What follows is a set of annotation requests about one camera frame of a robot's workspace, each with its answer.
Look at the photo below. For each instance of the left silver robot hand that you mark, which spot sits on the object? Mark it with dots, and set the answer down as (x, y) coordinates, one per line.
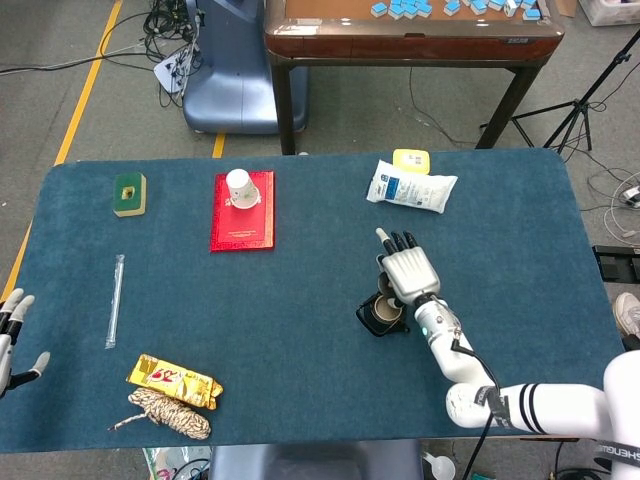
(6, 350)

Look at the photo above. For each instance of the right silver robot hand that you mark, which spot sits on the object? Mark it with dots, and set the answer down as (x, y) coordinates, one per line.
(410, 272)

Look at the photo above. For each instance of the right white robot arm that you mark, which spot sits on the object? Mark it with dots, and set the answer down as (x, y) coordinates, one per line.
(550, 405)

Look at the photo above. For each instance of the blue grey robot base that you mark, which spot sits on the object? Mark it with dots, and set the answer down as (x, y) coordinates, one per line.
(235, 75)

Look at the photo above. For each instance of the teal blue cloth-covered table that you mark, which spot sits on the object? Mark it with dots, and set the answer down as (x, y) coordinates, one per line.
(275, 310)

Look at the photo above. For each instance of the white blue plastic pouch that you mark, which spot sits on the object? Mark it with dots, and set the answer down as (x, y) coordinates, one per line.
(410, 189)

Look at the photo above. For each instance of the yellow flat box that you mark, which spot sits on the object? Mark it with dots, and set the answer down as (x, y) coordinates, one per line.
(411, 159)

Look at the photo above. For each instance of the clear wrapped straw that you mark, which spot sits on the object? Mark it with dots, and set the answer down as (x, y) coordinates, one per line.
(115, 300)

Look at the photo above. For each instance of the gold snack packet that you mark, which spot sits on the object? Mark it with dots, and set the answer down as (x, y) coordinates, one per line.
(172, 382)

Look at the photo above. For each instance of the red booklet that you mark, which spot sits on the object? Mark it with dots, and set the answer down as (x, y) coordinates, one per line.
(242, 232)

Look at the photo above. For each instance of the white paper cup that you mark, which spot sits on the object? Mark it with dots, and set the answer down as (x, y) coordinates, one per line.
(242, 192)

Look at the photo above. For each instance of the clear plastic scoop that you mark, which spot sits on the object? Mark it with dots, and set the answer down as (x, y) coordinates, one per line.
(441, 467)

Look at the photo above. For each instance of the green yellow sponge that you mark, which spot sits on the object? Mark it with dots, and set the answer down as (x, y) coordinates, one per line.
(129, 195)

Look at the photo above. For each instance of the black foot pedal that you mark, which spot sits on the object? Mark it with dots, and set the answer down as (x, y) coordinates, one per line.
(617, 262)

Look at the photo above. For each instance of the white sneaker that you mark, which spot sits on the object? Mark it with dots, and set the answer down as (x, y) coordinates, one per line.
(629, 315)

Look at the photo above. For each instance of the brown mahjong table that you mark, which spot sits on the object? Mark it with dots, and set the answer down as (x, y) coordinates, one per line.
(410, 45)

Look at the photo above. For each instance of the black tripod stand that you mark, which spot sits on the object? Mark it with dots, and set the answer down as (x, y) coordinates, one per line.
(577, 112)

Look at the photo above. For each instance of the blue mahjong tile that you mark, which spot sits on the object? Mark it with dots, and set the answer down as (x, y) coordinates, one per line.
(379, 8)

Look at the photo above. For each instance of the white mahjong tile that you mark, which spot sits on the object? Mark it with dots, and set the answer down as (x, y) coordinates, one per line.
(510, 7)

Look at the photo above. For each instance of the cardboard box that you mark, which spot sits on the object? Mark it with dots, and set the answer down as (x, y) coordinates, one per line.
(564, 7)

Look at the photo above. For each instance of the white power strip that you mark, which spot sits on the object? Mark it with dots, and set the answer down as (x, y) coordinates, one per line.
(170, 72)

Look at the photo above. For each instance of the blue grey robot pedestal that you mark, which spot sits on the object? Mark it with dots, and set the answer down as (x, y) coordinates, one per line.
(310, 462)

